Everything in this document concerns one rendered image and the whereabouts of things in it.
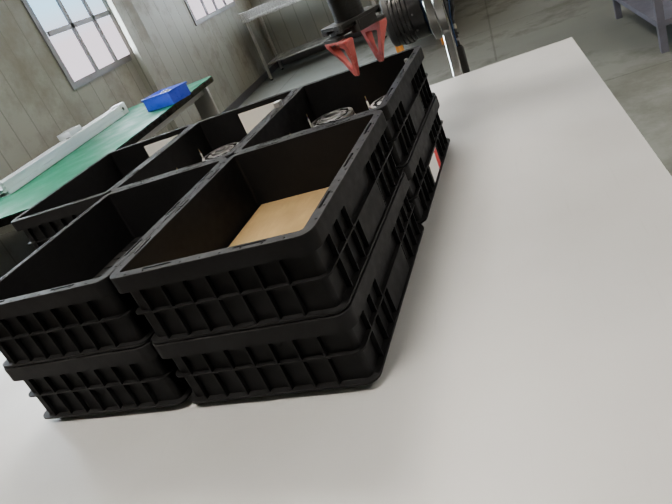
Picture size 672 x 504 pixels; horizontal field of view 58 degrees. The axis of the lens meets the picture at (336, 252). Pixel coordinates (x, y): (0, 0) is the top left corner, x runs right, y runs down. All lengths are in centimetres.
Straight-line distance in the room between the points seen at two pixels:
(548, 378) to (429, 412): 13
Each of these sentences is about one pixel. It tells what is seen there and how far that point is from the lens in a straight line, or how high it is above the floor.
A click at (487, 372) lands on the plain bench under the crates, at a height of 70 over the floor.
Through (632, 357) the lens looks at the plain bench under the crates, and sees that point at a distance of 72.
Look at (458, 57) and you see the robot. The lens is 217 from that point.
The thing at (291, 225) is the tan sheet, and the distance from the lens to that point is 97.
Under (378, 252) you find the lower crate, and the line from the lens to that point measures 83.
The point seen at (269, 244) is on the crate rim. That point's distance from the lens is 68.
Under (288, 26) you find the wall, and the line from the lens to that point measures 897.
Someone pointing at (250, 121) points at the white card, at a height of 89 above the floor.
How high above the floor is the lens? 118
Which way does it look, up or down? 25 degrees down
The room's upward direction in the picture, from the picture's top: 24 degrees counter-clockwise
